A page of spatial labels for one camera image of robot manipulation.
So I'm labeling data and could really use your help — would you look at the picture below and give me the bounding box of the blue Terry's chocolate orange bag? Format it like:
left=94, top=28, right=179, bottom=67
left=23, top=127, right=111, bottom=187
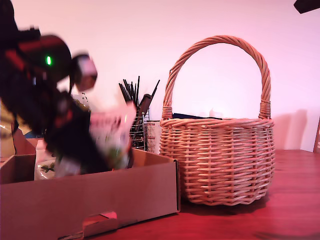
left=172, top=112, right=224, bottom=121

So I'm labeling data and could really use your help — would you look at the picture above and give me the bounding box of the brown cardboard box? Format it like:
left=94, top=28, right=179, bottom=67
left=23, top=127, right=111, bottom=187
left=0, top=124, right=182, bottom=240

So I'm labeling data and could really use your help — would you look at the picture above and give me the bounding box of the white canister with red label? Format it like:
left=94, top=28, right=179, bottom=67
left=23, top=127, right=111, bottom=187
left=145, top=119, right=161, bottom=155

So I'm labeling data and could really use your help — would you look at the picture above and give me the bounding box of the wooden board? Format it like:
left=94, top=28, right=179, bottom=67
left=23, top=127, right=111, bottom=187
left=312, top=117, right=320, bottom=154

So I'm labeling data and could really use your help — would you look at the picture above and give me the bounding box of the chrome wire utensil holder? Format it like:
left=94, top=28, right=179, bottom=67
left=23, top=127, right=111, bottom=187
left=129, top=108, right=151, bottom=152

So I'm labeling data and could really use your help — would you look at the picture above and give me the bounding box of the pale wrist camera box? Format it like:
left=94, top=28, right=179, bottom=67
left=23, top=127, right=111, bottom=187
left=72, top=52, right=99, bottom=92

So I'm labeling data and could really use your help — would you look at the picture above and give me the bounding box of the brown utensil handle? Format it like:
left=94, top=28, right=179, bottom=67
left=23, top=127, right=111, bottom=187
left=136, top=93, right=153, bottom=118

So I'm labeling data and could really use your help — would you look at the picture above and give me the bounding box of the woven wicker basket with handle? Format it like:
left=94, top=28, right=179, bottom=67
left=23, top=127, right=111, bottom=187
left=159, top=34, right=277, bottom=207

